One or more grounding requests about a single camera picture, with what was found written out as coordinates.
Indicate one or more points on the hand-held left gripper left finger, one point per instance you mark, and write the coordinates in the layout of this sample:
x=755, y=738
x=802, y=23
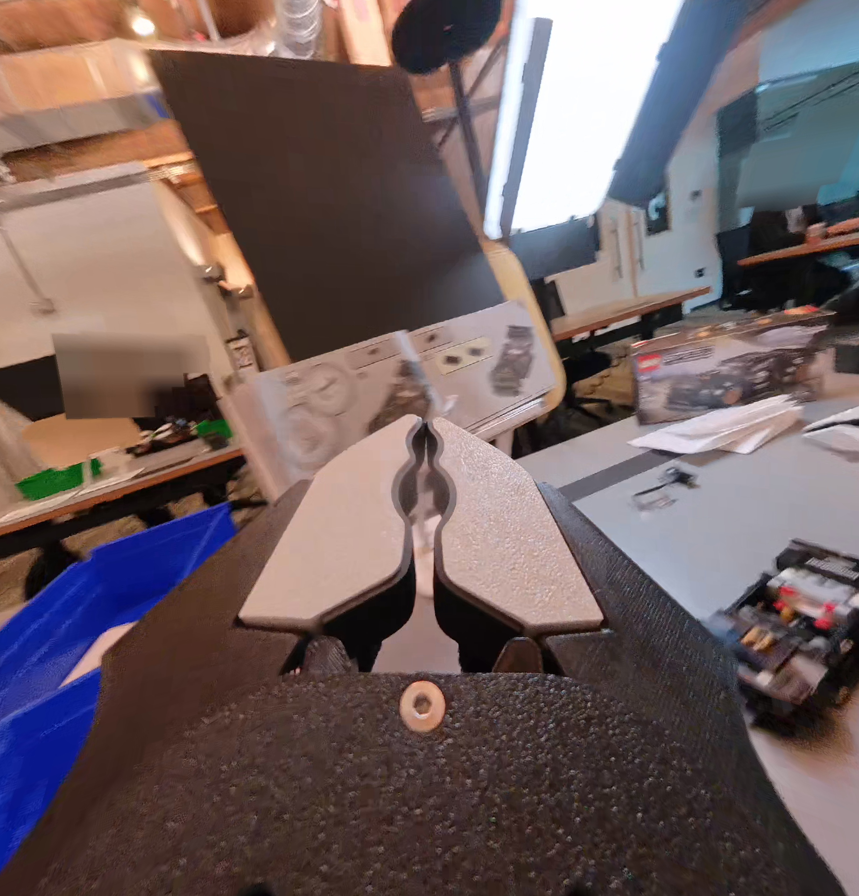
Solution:
x=332, y=539

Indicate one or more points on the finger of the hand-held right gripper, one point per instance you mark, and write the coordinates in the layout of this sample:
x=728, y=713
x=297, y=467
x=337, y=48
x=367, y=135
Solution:
x=843, y=415
x=850, y=438

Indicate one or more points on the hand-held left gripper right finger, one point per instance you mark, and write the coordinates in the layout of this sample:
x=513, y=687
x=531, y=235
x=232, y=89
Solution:
x=521, y=553

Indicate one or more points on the lego instruction booklet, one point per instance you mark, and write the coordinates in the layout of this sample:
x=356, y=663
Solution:
x=332, y=392

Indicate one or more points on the lego car model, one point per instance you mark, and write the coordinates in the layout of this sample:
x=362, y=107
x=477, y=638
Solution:
x=801, y=630

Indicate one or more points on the lego set box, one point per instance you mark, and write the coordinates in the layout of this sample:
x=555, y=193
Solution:
x=724, y=371

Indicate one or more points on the small black lego assembly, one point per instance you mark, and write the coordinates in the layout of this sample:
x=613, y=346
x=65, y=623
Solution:
x=665, y=483

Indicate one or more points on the crumpled white paper bag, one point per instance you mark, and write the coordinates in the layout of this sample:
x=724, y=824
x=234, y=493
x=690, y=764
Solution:
x=717, y=427

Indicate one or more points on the long wooden table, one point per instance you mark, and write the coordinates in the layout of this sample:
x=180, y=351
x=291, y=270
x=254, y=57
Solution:
x=108, y=483

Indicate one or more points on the small green tray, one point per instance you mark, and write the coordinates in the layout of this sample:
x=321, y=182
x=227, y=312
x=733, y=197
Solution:
x=59, y=480

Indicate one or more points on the bright white light panel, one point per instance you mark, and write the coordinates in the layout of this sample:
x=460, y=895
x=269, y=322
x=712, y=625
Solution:
x=584, y=112

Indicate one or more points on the black metal pole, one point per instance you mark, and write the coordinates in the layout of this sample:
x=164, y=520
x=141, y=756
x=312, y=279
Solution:
x=472, y=154

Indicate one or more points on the black round lamp head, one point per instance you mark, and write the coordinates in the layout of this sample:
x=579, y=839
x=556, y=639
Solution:
x=448, y=31

